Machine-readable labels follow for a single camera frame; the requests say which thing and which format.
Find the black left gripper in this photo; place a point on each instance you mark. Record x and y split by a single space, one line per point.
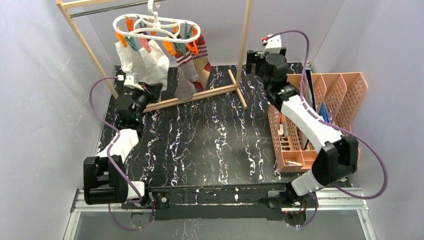
153 90

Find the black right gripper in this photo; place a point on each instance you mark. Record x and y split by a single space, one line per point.
252 58

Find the white fluffy sock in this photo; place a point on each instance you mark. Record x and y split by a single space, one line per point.
131 61
156 65

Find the grey sock with red stripes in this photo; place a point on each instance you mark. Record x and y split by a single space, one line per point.
187 75

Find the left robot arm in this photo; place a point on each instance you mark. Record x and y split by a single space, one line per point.
104 179

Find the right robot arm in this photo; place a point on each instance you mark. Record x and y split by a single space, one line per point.
337 155

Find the white plastic clip hanger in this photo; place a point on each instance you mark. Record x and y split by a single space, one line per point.
179 34

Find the beige purple striped sock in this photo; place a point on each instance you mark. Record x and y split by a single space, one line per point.
201 63

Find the blue folder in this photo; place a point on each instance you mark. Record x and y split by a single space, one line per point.
323 112

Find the white board in organizer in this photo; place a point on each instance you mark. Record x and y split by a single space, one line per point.
310 99

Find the orange plastic desk organizer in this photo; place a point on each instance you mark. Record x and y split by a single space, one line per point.
343 94

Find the metal hanging rod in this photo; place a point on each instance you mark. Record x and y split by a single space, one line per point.
107 9

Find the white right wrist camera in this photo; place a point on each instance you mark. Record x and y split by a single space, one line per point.
272 45

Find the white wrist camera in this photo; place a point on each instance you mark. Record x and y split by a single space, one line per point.
131 81
272 45

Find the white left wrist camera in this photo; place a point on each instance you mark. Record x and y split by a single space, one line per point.
131 81

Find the wooden clothes rack frame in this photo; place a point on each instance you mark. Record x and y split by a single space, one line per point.
236 81

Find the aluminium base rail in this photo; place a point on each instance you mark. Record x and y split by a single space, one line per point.
169 198

